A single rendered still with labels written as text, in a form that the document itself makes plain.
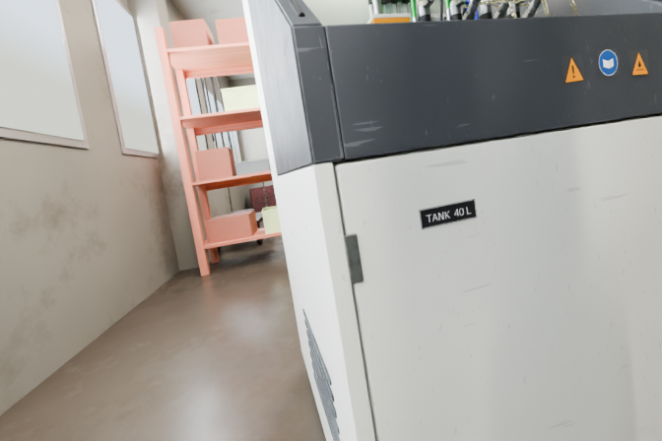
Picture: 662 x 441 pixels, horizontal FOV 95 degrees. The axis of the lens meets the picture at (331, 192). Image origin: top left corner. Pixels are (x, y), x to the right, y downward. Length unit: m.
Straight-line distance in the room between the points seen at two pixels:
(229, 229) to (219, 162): 0.65
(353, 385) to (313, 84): 0.37
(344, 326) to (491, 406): 0.26
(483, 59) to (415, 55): 0.10
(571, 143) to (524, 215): 0.13
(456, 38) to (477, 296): 0.35
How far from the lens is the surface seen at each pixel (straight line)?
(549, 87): 0.56
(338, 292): 0.39
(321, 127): 0.36
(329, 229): 0.36
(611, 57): 0.66
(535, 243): 0.53
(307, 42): 0.39
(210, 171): 3.11
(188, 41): 3.39
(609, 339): 0.69
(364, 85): 0.39
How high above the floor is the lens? 0.78
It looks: 4 degrees down
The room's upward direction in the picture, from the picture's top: 9 degrees counter-clockwise
